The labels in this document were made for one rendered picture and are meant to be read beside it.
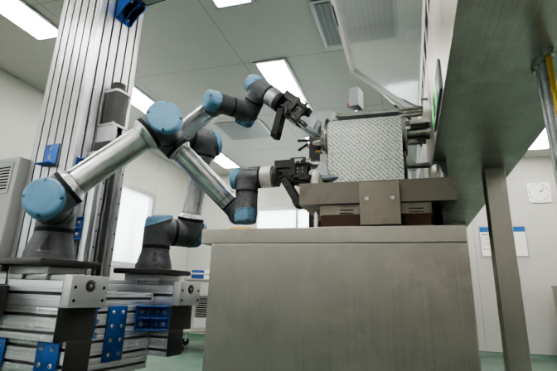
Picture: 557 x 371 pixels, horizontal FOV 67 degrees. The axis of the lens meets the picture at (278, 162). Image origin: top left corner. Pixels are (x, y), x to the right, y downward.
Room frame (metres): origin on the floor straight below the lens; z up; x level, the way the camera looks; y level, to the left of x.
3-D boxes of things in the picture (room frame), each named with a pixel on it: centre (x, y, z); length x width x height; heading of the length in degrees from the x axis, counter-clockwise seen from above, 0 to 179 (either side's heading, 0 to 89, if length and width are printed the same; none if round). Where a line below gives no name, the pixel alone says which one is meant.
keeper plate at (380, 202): (1.05, -0.26, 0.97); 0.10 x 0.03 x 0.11; 73
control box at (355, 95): (1.89, -0.36, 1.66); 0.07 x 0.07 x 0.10; 58
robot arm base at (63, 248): (1.37, 0.72, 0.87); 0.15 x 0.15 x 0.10
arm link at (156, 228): (1.82, 0.50, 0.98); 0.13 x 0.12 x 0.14; 124
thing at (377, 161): (1.27, -0.27, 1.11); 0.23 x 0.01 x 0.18; 73
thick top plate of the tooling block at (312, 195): (1.15, -0.27, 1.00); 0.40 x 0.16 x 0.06; 73
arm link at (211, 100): (1.58, 0.34, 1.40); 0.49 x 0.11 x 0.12; 34
